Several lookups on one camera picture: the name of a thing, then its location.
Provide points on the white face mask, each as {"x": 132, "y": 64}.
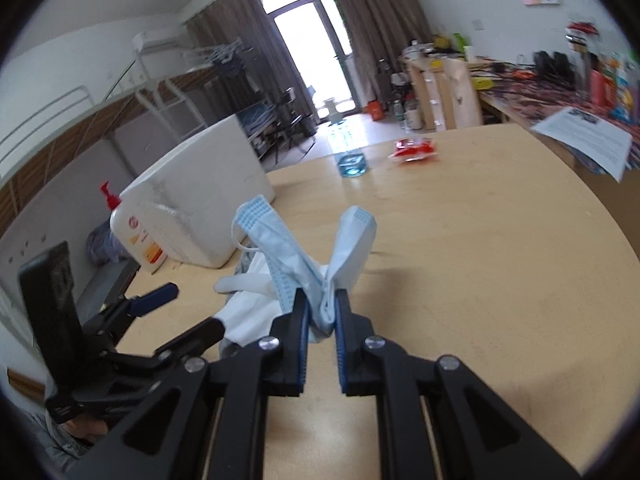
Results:
{"x": 268, "y": 306}

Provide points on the person's left hand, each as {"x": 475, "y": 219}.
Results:
{"x": 86, "y": 429}

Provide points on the blue spray bottle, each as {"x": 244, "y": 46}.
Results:
{"x": 350, "y": 160}

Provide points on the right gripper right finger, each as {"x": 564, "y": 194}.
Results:
{"x": 436, "y": 418}

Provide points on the wooden desk with drawers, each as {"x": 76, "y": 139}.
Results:
{"x": 427, "y": 78}

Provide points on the glass balcony door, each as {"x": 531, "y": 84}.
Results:
{"x": 316, "y": 37}

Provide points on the red snack packet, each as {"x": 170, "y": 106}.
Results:
{"x": 414, "y": 149}

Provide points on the orange floor container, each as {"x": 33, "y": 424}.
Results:
{"x": 376, "y": 110}

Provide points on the brown curtain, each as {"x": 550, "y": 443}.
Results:
{"x": 381, "y": 30}
{"x": 245, "y": 25}

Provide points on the white lotion pump bottle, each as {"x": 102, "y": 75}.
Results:
{"x": 131, "y": 233}

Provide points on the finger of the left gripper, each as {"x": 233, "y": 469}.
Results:
{"x": 193, "y": 342}
{"x": 143, "y": 305}

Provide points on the black headphones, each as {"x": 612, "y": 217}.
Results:
{"x": 554, "y": 68}

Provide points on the black folding chair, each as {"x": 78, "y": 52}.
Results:
{"x": 290, "y": 130}

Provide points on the white air conditioner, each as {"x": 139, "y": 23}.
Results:
{"x": 162, "y": 39}

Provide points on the grey sock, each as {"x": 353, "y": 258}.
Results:
{"x": 237, "y": 314}

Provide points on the blue surgical mask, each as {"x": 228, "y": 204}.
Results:
{"x": 291, "y": 268}

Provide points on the blue plaid quilt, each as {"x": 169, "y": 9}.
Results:
{"x": 102, "y": 246}

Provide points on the right brown curtain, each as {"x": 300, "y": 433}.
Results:
{"x": 381, "y": 30}

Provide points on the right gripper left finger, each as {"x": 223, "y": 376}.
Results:
{"x": 206, "y": 420}

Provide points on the metal bunk bed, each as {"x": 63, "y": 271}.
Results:
{"x": 160, "y": 82}

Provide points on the far blue mattress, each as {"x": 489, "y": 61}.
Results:
{"x": 257, "y": 118}

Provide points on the wooden smiley chair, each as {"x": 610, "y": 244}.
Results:
{"x": 459, "y": 98}

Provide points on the printed paper sheet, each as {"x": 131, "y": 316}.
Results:
{"x": 607, "y": 145}

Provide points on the left brown curtain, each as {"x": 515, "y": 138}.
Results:
{"x": 245, "y": 25}

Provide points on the white styrofoam box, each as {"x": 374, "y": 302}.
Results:
{"x": 187, "y": 199}

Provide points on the patterned desk mat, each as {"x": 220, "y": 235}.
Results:
{"x": 529, "y": 101}

